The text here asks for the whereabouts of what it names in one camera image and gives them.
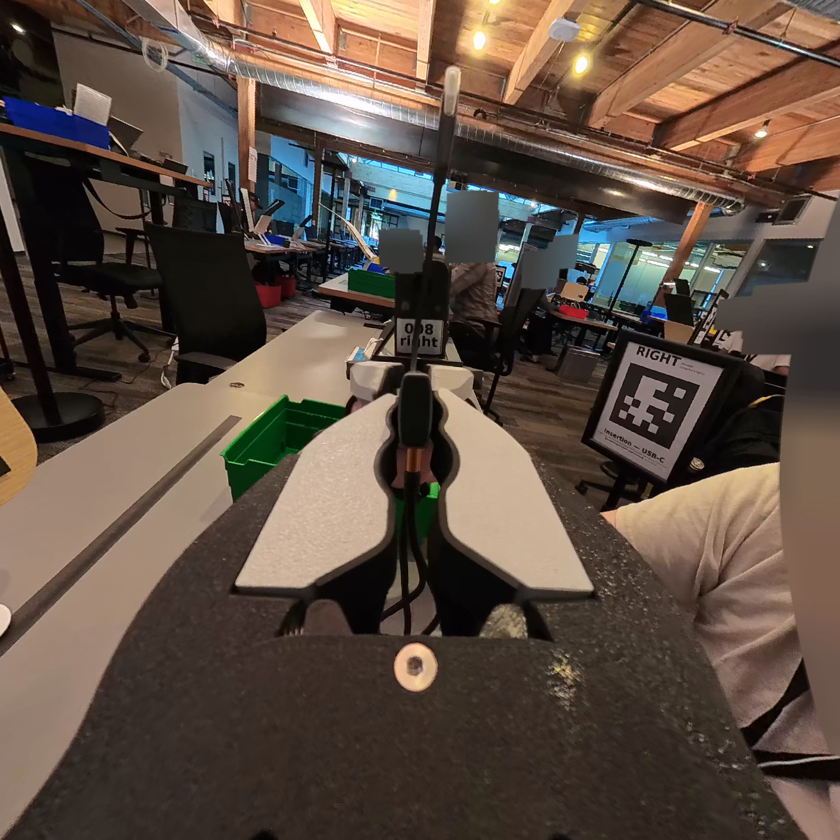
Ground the wooden backed black sign board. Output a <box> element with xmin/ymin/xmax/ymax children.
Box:
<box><xmin>0</xmin><ymin>386</ymin><xmax>39</xmax><ymax>508</ymax></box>

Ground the blue storage bin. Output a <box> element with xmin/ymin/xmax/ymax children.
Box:
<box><xmin>3</xmin><ymin>95</ymin><xmax>111</xmax><ymax>151</ymax></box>

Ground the green plastic bin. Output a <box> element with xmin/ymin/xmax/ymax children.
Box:
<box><xmin>221</xmin><ymin>394</ymin><xmax>442</xmax><ymax>544</ymax></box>

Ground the wooden top standing desk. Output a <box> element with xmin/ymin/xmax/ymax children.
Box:
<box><xmin>0</xmin><ymin>121</ymin><xmax>214</xmax><ymax>385</ymax></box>

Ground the person's right hand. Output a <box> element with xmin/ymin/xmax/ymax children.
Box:
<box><xmin>392</xmin><ymin>443</ymin><xmax>435</xmax><ymax>493</ymax></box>

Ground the framed fiducial marker sign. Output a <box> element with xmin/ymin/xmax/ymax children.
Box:
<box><xmin>581</xmin><ymin>328</ymin><xmax>746</xmax><ymax>488</ymax></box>

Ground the long spiral ceiling duct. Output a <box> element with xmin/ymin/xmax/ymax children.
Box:
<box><xmin>141</xmin><ymin>29</ymin><xmax>749</xmax><ymax>214</ymax></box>

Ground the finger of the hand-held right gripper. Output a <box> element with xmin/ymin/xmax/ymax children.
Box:
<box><xmin>428</xmin><ymin>364</ymin><xmax>475</xmax><ymax>398</ymax></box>
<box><xmin>348</xmin><ymin>361</ymin><xmax>403</xmax><ymax>403</ymax></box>

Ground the black ceiling pipe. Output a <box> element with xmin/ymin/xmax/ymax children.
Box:
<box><xmin>633</xmin><ymin>0</ymin><xmax>840</xmax><ymax>67</ymax></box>

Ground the small green bin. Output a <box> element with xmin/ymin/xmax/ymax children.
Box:
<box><xmin>346</xmin><ymin>268</ymin><xmax>398</xmax><ymax>296</ymax></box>

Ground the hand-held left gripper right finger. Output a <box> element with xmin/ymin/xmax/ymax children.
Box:
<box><xmin>430</xmin><ymin>387</ymin><xmax>596</xmax><ymax>637</ymax></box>

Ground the white ribbed box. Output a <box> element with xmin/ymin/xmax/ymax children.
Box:
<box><xmin>71</xmin><ymin>83</ymin><xmax>114</xmax><ymax>127</ymax></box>

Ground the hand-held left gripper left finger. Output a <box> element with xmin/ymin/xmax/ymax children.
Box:
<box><xmin>233</xmin><ymin>392</ymin><xmax>404</xmax><ymax>636</ymax></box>

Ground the grey trash can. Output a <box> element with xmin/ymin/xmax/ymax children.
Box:
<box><xmin>558</xmin><ymin>346</ymin><xmax>601</xmax><ymax>385</ymax></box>

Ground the grey usb hub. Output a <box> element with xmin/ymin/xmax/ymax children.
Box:
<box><xmin>398</xmin><ymin>64</ymin><xmax>463</xmax><ymax>455</ymax></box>

